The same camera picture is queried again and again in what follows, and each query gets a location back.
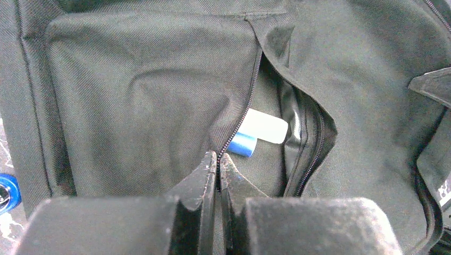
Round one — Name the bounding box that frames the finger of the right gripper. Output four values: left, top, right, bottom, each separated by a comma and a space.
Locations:
408, 67, 450, 107

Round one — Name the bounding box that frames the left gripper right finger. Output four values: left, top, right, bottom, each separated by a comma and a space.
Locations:
220, 154, 402, 254

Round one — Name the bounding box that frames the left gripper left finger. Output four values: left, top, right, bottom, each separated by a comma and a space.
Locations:
13, 151, 216, 254

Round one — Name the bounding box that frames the small blue white bottle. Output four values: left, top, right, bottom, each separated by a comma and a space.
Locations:
227, 132, 257, 157

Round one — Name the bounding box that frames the beige glue stick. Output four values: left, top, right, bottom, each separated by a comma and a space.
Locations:
238, 108, 288, 144

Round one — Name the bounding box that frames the black student backpack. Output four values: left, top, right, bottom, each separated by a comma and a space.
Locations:
1, 1, 450, 254

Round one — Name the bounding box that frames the blue stapler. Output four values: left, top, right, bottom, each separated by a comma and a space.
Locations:
1, 173, 22, 215

